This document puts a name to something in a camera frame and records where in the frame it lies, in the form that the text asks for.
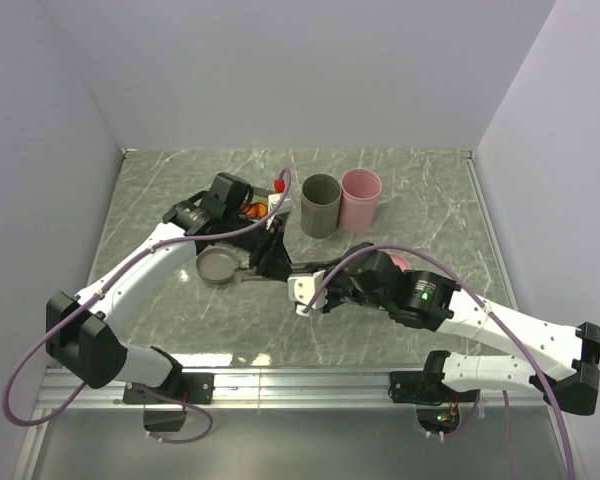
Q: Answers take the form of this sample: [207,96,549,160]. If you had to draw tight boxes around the grey cylindrical container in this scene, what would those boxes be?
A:
[300,174,341,239]

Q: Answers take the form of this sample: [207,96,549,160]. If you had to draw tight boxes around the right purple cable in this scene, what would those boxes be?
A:
[299,244,576,480]

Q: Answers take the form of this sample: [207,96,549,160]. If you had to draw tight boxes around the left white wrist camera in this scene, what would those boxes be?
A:
[267,179,295,215]

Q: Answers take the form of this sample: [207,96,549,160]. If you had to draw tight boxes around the square teal ceramic plate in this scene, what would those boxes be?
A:
[238,186,295,228]

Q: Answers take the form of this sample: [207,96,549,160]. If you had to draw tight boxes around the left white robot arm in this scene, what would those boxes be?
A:
[46,169,291,402]

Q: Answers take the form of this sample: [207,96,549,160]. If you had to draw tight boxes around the metal serving tongs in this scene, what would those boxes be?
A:
[232,268,291,283]

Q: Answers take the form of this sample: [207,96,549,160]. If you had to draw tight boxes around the purple cable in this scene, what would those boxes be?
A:
[299,244,576,480]
[0,168,293,426]

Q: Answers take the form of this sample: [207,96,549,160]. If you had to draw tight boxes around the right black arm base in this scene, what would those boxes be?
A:
[387,371,480,440]

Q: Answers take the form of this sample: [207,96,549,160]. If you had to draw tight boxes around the aluminium mounting rail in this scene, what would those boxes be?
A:
[13,367,586,479]

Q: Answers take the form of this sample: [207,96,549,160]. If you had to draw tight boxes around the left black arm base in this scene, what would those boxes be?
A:
[122,372,215,444]

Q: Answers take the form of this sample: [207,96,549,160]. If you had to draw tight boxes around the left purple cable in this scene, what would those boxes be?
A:
[0,168,293,426]

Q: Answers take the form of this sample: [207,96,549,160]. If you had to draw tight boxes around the pink cylindrical container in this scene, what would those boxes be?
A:
[339,168,382,234]

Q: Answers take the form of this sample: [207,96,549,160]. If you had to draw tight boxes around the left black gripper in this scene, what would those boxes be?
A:
[224,211,295,282]

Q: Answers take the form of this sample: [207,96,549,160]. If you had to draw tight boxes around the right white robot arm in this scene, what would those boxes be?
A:
[287,243,600,416]

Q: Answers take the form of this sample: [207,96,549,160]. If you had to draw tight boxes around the orange fried food piece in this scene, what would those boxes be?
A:
[242,201,268,220]

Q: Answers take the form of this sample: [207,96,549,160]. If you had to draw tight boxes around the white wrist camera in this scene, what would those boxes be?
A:
[267,179,295,215]
[287,270,327,317]

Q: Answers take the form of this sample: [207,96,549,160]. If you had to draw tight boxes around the grey round lid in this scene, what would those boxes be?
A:
[195,248,240,285]

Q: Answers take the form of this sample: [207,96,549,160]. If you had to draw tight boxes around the pink round lid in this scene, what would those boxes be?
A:
[389,252,411,272]

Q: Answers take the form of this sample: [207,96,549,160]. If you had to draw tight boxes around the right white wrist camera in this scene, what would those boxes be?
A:
[287,270,327,317]

